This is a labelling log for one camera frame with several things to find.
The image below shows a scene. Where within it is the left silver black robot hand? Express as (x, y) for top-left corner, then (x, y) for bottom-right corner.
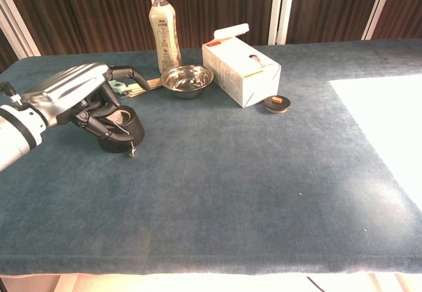
(21, 62), (151, 142)

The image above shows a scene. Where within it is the white tea bag with string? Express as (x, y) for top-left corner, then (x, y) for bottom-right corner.
(110, 112), (138, 159)

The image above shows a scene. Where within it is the black cast iron teapot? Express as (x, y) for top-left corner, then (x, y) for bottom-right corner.
(98, 105), (146, 154)

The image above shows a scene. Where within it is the beige drink bottle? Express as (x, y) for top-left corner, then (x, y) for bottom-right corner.
(148, 0), (183, 74)

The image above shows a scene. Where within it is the black teapot lid orange knob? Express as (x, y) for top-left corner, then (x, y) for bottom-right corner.
(264, 96), (293, 114)

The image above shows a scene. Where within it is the brown pleated curtain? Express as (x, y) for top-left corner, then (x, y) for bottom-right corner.
(0, 0), (422, 64)

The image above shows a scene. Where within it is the glass bowl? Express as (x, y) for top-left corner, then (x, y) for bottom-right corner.
(160, 64), (215, 100)

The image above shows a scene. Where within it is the white cardboard carton box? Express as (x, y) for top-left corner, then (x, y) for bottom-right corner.
(201, 23), (282, 109)

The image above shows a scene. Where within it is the blue felt table cover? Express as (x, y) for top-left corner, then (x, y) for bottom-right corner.
(0, 38), (422, 276)

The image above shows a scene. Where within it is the white frame post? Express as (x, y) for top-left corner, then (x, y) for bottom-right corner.
(0, 0), (42, 59)
(361, 0), (396, 41)
(268, 0), (297, 45)

